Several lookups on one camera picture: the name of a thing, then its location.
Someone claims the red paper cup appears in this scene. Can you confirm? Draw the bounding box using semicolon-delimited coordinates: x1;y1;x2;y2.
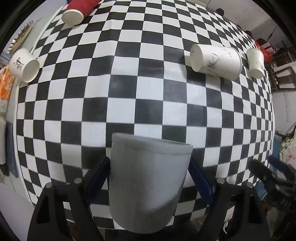
62;0;101;26

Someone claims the orange snack packet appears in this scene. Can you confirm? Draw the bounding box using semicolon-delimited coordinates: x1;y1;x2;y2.
0;65;14;106

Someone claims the white paper cup left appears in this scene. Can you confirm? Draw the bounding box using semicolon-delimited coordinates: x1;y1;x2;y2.
9;48;40;83

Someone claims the white paper cup right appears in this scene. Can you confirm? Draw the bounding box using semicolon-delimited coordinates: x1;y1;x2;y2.
246;48;264;79

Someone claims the grey cup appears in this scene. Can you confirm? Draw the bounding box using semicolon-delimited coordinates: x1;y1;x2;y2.
109;133;193;233

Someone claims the white paper cup centre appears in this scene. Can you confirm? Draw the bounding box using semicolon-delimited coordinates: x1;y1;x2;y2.
190;44;242;80

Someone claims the red plastic bag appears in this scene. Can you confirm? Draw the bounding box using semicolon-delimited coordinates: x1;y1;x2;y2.
255;38;275;62

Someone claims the white paper cup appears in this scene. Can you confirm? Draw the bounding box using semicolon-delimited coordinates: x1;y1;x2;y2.
246;48;264;79
9;48;40;83
190;44;242;80

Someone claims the decorated plate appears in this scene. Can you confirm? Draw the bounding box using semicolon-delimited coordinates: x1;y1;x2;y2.
8;20;35;56

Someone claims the checkered black white tablecloth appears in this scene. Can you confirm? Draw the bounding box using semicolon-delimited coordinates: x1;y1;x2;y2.
16;0;275;230

